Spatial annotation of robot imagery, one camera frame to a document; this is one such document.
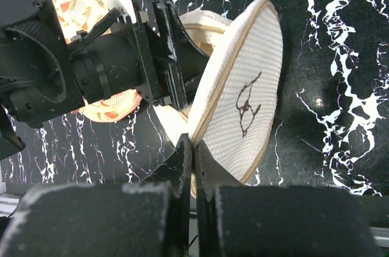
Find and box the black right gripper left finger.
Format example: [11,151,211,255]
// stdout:
[1,134,192,256]

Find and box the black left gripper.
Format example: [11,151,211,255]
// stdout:
[71,0,209,109]

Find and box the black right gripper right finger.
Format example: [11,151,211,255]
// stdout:
[194,143,380,256]

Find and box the white mesh cylindrical laundry bag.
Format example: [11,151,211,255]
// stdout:
[154,0,283,183]

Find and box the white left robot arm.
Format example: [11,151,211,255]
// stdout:
[1,0,209,159]

